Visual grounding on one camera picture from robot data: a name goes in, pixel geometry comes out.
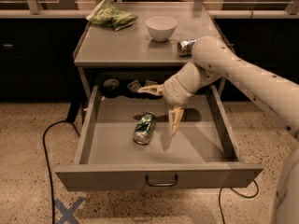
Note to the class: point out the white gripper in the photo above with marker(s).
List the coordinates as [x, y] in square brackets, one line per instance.
[173, 92]

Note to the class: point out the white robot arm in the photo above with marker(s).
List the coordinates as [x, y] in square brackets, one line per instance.
[275, 95]

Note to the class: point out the green soda can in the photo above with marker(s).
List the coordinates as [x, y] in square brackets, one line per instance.
[144, 128]

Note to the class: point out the silver crushed can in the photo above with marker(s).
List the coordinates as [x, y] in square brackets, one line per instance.
[185, 47]

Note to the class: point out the grey open drawer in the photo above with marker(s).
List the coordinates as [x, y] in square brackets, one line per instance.
[203, 152]

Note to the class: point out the grey cabinet counter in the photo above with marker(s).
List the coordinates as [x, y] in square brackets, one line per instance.
[133, 46]

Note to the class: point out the right white tag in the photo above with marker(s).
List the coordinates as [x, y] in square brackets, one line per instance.
[150, 82]

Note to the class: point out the white tag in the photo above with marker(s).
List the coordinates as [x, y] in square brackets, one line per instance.
[134, 86]
[150, 82]

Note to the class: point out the left white tag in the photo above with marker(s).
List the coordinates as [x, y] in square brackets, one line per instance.
[134, 86]

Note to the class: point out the round dark object in cabinet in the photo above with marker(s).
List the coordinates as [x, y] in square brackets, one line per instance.
[111, 88]

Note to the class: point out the white bowl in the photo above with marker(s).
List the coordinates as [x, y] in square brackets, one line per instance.
[161, 28]

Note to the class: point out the green chip bag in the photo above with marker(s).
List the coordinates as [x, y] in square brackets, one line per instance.
[107, 15]

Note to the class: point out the blue tape cross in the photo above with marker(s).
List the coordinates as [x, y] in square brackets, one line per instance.
[68, 213]

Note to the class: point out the black drawer handle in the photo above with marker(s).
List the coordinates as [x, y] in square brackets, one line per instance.
[161, 181]

